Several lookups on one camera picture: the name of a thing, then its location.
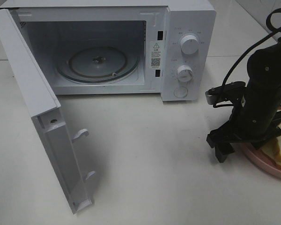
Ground white microwave oven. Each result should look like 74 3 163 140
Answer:
0 0 216 101

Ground upper white dial knob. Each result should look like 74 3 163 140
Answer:
180 34 199 55

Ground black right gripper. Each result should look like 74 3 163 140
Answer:
207 86 281 163

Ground black camera cable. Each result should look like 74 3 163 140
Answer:
210 7 281 108

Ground lower white dial knob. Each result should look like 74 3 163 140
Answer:
177 65 193 83

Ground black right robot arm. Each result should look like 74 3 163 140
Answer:
205 38 281 163

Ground white microwave door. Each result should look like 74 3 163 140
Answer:
0 9 92 214

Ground glass microwave turntable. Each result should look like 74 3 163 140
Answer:
56 46 140 83

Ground white dial knob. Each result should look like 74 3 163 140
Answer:
180 34 199 55
177 65 193 83

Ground round door release button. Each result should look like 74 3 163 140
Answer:
174 87 188 98

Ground pink round plate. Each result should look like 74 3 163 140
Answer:
238 105 281 181

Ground white warning label sticker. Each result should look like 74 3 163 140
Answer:
149 40 163 69

